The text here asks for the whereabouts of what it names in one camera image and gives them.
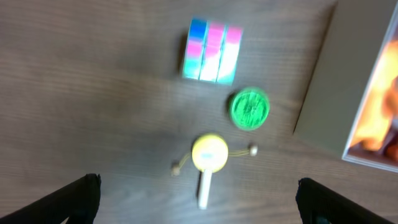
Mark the green round plastic toy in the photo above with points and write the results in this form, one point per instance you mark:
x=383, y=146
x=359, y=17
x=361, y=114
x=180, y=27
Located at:
x=248, y=108

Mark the multicoloured puzzle cube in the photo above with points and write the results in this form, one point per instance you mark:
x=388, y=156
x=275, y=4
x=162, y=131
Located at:
x=211, y=52

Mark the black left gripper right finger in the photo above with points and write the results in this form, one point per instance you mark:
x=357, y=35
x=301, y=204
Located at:
x=319, y=204

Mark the orange dinosaur toy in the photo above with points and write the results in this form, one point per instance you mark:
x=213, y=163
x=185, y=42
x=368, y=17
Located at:
x=380, y=106

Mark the yellow wooden rattle drum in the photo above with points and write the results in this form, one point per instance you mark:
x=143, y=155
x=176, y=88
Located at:
x=209, y=154

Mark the white box with pink interior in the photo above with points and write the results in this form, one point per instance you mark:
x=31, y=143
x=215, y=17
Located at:
x=356, y=37

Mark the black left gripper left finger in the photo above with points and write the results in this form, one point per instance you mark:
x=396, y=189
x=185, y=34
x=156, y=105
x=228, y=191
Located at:
x=77, y=202

